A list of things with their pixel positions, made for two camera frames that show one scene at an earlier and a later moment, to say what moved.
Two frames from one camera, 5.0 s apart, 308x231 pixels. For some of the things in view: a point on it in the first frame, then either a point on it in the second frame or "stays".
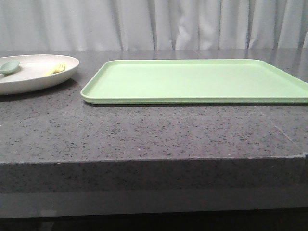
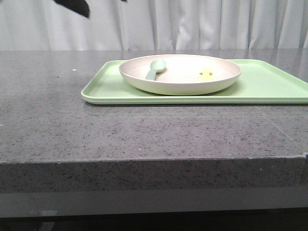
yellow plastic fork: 60,68 → 206,73
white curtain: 152,25 stays
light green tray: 193,82 stays
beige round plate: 29,75 → 184,74
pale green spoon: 9,66 → 156,66
